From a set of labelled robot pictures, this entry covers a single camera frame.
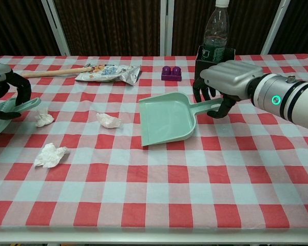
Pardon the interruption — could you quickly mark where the wooden handled tool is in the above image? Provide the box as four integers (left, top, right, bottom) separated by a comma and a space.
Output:
22, 64, 94, 78

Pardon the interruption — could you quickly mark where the clear plastic bottle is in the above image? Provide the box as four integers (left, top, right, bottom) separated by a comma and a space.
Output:
202, 0, 230, 64

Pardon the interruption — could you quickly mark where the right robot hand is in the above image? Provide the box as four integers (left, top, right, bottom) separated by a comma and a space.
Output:
192, 60, 264, 119

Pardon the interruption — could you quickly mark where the white tissue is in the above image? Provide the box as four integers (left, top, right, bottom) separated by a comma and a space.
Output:
34, 107, 54, 128
33, 142, 70, 169
96, 112, 122, 129

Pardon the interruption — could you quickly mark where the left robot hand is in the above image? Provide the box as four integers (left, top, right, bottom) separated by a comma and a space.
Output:
0, 61, 32, 120

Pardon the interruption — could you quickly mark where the white partition post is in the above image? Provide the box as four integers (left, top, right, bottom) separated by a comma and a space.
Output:
40, 0, 71, 56
260, 0, 291, 55
159, 0, 175, 56

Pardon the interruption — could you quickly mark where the red white checkered tablecloth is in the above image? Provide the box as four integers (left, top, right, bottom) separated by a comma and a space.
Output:
0, 53, 308, 233

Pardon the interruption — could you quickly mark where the purple toy brick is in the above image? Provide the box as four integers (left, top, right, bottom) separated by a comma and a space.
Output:
161, 66, 183, 83

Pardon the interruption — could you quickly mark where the white tissue front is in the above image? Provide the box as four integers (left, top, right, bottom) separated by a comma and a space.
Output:
33, 142, 70, 169

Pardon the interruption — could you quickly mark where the silver snack bag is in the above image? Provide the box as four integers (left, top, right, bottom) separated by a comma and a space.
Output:
74, 63, 141, 86

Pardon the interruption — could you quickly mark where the green plastic dustpan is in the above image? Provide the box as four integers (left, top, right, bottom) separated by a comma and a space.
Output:
139, 92, 221, 147

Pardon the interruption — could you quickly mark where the black cardboard box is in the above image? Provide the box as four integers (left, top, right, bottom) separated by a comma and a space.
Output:
195, 45, 236, 80

